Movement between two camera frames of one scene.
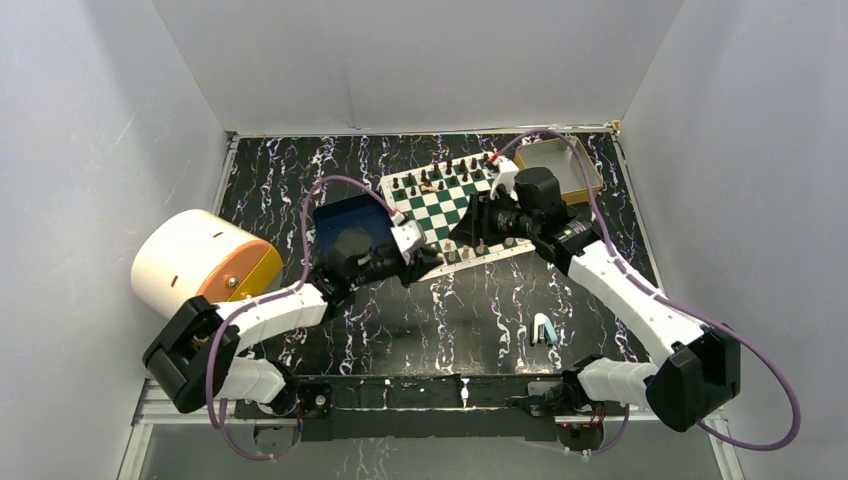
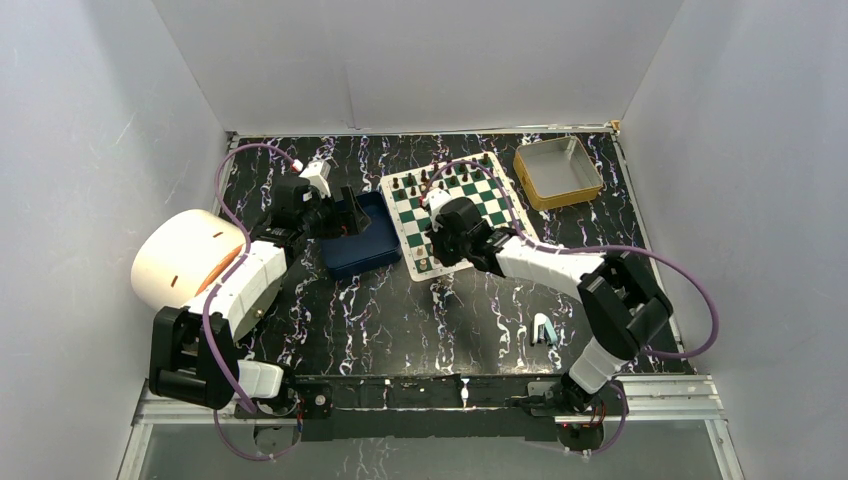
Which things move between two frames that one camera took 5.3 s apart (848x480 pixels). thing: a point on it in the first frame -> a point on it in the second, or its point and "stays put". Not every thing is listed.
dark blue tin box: [356, 234] stays put
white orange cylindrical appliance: [196, 252] stays put
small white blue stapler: [543, 330] stays put
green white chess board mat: [435, 196] stays put
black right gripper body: [503, 220] -> [450, 250]
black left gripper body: [383, 266] -> [322, 221]
